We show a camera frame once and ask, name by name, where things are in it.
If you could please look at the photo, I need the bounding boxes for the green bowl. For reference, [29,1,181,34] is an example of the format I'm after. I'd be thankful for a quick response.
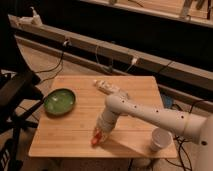
[44,88,76,116]

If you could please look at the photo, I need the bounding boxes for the white paper cup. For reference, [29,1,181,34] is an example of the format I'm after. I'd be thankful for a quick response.
[150,128,172,152]

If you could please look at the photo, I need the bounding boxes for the wooden table board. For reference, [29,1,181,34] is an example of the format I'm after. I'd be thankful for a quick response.
[29,75,177,158]

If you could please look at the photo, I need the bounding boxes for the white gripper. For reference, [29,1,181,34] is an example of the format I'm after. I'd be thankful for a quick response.
[91,109,119,144]

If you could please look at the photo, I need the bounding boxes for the long wooden beam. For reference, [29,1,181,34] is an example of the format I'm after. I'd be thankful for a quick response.
[9,15,213,89]

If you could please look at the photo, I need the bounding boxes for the black floor cables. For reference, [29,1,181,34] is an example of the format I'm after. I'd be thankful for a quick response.
[164,99,208,171]

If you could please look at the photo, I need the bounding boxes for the blue box on floor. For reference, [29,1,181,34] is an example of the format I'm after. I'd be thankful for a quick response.
[161,94,173,109]

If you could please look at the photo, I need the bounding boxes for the black office chair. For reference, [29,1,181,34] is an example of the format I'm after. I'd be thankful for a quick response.
[0,69,45,171]

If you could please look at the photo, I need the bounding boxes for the white spray bottle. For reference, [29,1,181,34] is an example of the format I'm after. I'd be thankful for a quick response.
[30,6,43,26]

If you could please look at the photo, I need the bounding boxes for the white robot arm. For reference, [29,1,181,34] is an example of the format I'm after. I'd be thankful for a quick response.
[91,94,213,171]

